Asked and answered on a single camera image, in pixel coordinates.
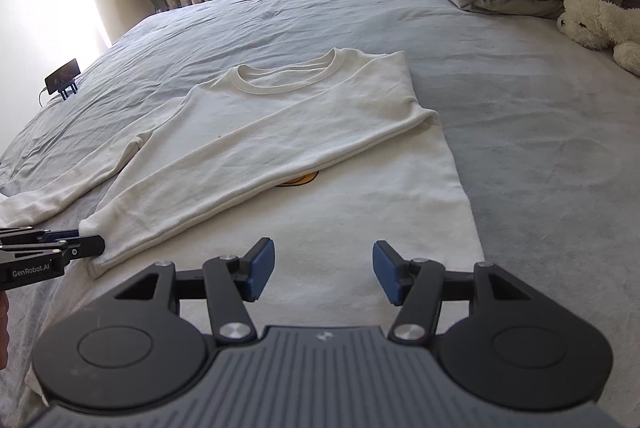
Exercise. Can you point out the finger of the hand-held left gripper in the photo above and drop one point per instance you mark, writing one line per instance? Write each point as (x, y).
(60, 235)
(85, 245)

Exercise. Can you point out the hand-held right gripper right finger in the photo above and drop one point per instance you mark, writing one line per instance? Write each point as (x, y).
(387, 273)

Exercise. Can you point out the black phone stand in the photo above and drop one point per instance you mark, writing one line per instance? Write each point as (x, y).
(69, 91)

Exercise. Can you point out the white long-sleeve sweatshirt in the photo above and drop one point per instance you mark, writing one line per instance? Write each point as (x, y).
(300, 132)

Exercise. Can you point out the black phone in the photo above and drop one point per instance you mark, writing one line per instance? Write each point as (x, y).
(62, 75)

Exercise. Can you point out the white plush toy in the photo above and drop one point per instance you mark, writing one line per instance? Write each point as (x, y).
(595, 20)

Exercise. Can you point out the bed with grey sheet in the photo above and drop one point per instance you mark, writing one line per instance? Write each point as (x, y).
(525, 132)

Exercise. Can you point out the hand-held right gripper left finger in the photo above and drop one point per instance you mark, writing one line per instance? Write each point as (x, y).
(261, 267)

